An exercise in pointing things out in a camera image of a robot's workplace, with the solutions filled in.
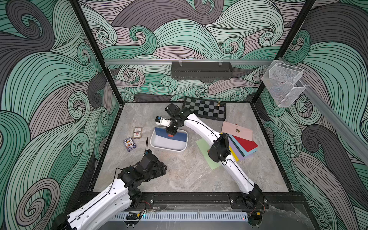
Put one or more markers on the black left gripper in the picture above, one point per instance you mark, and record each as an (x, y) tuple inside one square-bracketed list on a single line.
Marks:
[(159, 170)]

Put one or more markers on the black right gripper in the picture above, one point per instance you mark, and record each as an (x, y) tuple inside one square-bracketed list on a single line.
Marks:
[(171, 129)]

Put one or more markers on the dark blue envelope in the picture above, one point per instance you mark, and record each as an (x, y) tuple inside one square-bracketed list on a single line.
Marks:
[(179, 136)]

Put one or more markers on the light green envelope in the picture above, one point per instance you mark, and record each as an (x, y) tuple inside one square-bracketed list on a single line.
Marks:
[(204, 148)]

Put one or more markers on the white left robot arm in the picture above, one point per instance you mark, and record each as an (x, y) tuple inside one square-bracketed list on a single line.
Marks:
[(117, 197)]

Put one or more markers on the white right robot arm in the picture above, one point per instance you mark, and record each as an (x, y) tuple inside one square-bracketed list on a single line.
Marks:
[(219, 151)]

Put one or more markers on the white plastic storage box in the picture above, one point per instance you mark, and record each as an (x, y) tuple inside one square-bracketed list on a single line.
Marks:
[(166, 144)]

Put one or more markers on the blue playing card box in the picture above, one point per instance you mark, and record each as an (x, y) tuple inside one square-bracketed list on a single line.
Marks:
[(129, 144)]

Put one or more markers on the pink sealed envelope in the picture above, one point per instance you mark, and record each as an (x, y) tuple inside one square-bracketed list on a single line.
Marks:
[(237, 131)]

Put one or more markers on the black folding chess board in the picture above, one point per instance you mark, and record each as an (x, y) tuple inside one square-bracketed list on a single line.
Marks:
[(204, 108)]

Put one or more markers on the lavender envelope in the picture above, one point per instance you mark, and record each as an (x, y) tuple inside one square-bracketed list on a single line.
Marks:
[(239, 151)]

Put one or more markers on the teal envelope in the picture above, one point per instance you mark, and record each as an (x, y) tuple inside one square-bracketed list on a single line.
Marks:
[(243, 148)]

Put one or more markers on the red envelope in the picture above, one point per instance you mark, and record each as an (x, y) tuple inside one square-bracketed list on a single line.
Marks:
[(247, 145)]

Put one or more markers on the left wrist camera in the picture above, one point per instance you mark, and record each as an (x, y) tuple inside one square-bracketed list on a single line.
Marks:
[(147, 156)]

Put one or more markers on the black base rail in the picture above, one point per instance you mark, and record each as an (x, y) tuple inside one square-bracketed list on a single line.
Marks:
[(233, 200)]

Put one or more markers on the white slotted cable duct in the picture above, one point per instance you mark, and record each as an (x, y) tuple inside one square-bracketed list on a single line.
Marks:
[(196, 216)]

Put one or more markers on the black wall shelf tray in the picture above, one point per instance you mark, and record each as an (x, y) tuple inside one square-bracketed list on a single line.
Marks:
[(201, 71)]

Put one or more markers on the black corner frame post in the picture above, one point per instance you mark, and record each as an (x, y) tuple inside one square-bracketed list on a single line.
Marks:
[(88, 32)]

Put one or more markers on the aluminium back rail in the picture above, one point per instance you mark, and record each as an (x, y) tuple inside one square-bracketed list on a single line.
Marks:
[(146, 61)]

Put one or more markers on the aluminium rail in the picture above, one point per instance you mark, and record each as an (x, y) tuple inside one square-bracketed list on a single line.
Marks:
[(146, 61), (327, 95)]

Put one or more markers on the clear acrylic wall bin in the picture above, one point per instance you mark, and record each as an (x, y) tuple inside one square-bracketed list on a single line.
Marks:
[(283, 83)]

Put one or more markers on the black right corner post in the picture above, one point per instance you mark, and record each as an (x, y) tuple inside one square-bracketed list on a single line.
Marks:
[(295, 27)]

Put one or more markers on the aluminium right rail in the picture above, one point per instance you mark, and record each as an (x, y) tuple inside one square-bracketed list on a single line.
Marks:
[(327, 95)]

